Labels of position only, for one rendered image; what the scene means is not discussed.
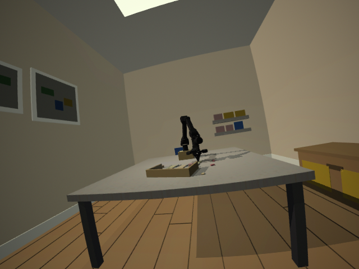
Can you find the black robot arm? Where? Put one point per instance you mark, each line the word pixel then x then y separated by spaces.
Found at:
pixel 195 137

